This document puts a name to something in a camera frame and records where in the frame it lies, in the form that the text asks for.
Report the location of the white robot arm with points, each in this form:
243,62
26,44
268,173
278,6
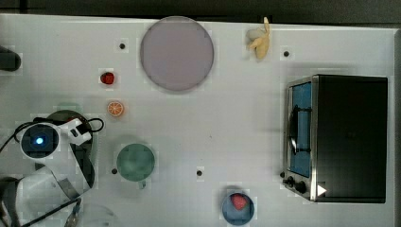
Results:
65,174

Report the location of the green plastic strainer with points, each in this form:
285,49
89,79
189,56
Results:
67,114

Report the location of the round grey plate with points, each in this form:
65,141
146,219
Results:
177,53

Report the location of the green mug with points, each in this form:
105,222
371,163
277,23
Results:
135,163

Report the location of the orange slice toy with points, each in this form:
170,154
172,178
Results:
115,108

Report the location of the peeled banana toy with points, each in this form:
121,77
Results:
260,39

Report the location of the red toy strawberry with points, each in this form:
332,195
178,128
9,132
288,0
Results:
239,201

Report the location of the small red toy fruit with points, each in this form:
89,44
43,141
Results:
107,78

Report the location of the blue bowl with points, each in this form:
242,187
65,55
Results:
235,217

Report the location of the silver black toaster oven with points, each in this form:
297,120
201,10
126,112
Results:
337,138

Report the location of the black post upper left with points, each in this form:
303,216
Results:
9,60

